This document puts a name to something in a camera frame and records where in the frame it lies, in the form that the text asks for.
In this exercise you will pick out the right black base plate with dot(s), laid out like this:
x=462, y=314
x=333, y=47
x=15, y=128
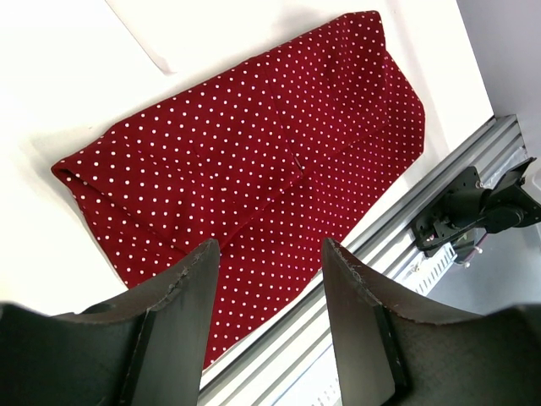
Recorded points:
x=454, y=211

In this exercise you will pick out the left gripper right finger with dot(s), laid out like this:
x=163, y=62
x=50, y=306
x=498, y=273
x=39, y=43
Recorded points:
x=396, y=347

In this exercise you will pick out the red polka dot skirt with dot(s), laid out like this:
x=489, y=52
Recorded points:
x=269, y=158

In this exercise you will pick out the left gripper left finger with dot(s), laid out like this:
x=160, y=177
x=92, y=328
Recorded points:
x=147, y=345

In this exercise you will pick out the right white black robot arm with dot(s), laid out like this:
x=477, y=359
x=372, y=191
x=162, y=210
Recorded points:
x=509, y=205

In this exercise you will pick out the white slotted cable duct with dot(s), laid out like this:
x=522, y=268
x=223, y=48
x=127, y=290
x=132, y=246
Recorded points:
x=425, y=272

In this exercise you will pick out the aluminium mounting rail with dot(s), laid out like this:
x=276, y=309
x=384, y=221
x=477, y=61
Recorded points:
x=291, y=361

